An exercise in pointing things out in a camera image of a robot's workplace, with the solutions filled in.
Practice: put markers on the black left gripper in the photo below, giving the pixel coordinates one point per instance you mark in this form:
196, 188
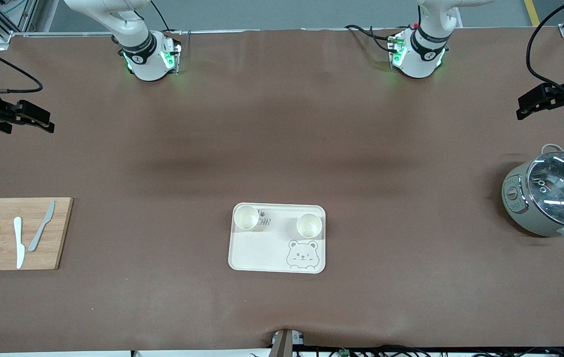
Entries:
563, 96

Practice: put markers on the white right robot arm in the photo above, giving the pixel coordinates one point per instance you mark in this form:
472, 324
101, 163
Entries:
145, 62

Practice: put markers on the silver table edge rail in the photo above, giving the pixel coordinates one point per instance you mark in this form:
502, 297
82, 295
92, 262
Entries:
262, 31

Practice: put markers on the grey plastic knife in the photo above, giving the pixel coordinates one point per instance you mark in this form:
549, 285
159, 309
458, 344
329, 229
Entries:
38, 233

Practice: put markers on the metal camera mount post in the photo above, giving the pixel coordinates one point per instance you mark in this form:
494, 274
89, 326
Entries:
284, 342

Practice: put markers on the wooden cutting board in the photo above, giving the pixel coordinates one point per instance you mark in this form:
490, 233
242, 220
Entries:
6, 208

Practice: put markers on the cream bear print tray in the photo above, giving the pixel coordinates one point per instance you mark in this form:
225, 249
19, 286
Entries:
262, 253

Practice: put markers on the white plastic knife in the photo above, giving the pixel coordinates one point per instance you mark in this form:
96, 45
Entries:
19, 243

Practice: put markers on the glass pot lid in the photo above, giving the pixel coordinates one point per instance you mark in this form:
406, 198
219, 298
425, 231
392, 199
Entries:
559, 198

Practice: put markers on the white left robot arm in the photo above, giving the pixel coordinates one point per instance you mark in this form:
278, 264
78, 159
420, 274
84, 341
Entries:
418, 62

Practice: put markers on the white plastic cup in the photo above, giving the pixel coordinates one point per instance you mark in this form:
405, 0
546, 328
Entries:
246, 217
309, 225

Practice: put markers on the grey-green electric pot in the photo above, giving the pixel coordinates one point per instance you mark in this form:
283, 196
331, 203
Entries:
517, 208

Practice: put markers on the brown table cover mat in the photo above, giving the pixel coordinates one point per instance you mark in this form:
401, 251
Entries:
282, 124

